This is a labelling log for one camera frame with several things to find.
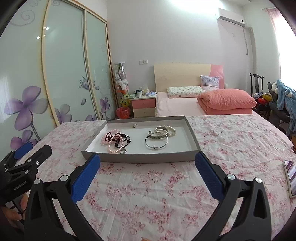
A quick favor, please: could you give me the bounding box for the pink pearl strand bracelet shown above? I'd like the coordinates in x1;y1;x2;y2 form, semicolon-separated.
107;134;125;154

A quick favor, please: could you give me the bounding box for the dark red bead bracelet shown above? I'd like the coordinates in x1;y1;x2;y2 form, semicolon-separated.
104;131;121;142

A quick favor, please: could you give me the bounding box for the black bead bracelet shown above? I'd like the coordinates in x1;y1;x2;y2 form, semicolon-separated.
113;133;132;149

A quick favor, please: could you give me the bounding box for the thin silver round bangle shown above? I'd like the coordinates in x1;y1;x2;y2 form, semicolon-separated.
144;135;169;150

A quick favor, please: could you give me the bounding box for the silver cuff bangle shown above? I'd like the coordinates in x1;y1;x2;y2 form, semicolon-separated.
148;126;169;140

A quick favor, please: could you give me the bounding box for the person's hand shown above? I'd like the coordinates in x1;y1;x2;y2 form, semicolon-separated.
1;193;28;226

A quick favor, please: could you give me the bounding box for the smartphone in white case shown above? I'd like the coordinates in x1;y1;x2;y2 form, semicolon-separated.
283;160;296;198

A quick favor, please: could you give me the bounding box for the sliding wardrobe with flowers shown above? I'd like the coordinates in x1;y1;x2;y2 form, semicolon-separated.
1;1;116;157

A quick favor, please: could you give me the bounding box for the floral pink bed sheet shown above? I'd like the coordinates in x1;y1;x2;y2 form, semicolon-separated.
38;114;296;241

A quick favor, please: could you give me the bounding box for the red waste basket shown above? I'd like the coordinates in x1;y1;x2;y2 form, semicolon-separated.
116;106;130;119

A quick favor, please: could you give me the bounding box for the tube of plush toys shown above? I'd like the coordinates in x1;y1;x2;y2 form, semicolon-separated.
113;62;130;107

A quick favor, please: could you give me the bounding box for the pink bedside table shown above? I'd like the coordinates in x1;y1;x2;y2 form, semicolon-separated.
131;95;156;118

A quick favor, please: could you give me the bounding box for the grey cardboard tray box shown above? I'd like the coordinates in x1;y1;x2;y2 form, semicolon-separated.
81;116;201;164

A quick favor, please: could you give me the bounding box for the folded salmon duvet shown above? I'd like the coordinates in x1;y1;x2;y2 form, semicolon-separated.
197;88;257;115

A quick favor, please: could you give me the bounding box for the blue plush robe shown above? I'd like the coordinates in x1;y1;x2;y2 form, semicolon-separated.
276;79;296;135

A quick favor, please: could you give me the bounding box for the dark wooden chair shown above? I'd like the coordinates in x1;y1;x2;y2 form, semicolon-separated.
249;73;264;98

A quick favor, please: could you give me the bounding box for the lilac patterned pillow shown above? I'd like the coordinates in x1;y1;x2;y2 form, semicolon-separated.
201;75;220;91

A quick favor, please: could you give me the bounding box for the floral white pillow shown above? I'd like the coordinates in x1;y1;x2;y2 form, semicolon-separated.
166;86;206;98

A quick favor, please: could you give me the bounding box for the beige pink headboard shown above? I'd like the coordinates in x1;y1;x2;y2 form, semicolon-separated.
154;63;225;92

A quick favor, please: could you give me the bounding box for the white air conditioner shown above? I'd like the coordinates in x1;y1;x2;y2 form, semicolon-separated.
216;9;246;27

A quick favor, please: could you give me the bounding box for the white pearl bracelet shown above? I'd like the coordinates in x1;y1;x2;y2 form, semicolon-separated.
154;125;177;137

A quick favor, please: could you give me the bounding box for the white wall socket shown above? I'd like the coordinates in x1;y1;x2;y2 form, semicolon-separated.
139;60;148;65

